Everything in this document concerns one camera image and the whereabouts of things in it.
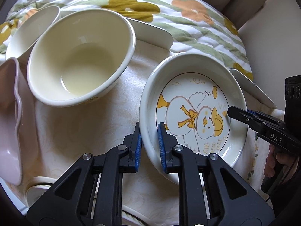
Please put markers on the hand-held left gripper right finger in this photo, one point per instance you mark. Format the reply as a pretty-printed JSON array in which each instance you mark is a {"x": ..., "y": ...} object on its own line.
[{"x": 161, "y": 150}]

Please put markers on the large cream bowl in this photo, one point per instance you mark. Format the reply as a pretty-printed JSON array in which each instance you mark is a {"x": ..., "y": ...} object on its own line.
[{"x": 77, "y": 58}]

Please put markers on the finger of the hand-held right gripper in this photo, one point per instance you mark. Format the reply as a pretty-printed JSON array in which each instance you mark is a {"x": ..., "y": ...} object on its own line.
[{"x": 239, "y": 116}]

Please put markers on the striped floral blanket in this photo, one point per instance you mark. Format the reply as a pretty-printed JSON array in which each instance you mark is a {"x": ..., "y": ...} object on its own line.
[{"x": 164, "y": 11}]

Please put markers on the person's right hand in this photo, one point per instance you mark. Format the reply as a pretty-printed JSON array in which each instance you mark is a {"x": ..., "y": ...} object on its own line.
[{"x": 269, "y": 162}]

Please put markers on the pink wavy-edged dish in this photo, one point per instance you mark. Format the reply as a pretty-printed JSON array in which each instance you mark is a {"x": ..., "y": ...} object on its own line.
[{"x": 11, "y": 113}]

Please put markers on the white plate with duck print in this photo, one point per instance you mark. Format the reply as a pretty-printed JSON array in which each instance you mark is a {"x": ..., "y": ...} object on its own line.
[{"x": 188, "y": 94}]

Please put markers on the cream floral tablecloth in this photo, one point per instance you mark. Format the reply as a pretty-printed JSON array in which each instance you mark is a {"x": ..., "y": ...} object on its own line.
[{"x": 131, "y": 84}]

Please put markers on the small white bowl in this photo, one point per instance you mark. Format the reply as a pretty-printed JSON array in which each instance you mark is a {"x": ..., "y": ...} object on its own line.
[{"x": 30, "y": 33}]

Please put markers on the grey-brown curtain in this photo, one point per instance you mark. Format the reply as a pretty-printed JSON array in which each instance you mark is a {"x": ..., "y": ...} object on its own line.
[{"x": 235, "y": 0}]

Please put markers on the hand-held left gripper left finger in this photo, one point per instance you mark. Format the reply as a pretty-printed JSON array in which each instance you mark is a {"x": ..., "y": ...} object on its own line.
[{"x": 137, "y": 150}]

